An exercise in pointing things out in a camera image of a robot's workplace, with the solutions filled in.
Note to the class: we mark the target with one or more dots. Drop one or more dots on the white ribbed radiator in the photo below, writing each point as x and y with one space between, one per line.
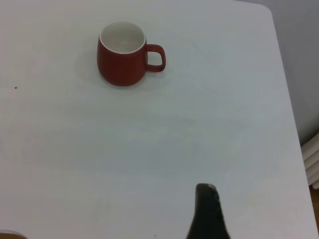
312 161

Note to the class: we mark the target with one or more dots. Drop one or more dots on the red ceramic mug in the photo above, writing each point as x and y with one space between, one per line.
119 67

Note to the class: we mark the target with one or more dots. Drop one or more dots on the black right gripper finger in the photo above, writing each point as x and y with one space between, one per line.
208 216

